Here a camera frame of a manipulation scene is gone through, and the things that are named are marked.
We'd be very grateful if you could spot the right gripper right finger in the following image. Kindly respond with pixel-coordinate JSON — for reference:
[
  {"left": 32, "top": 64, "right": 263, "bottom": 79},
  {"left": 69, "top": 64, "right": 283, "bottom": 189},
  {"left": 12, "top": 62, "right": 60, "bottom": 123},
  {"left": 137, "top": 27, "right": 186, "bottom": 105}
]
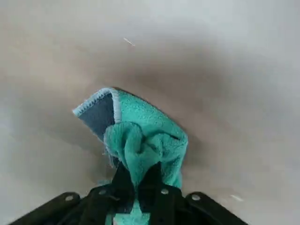
[{"left": 136, "top": 162, "right": 249, "bottom": 225}]

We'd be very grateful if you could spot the green cloth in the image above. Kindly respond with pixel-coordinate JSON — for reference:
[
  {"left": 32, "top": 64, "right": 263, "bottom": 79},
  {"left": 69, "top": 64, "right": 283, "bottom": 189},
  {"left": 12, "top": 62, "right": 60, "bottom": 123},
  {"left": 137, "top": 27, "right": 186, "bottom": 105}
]
[{"left": 72, "top": 87, "right": 189, "bottom": 225}]

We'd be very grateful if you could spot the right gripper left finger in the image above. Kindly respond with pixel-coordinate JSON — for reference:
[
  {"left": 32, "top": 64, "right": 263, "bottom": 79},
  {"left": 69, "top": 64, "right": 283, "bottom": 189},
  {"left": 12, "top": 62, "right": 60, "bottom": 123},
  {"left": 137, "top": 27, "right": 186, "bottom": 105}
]
[{"left": 14, "top": 164, "right": 136, "bottom": 225}]

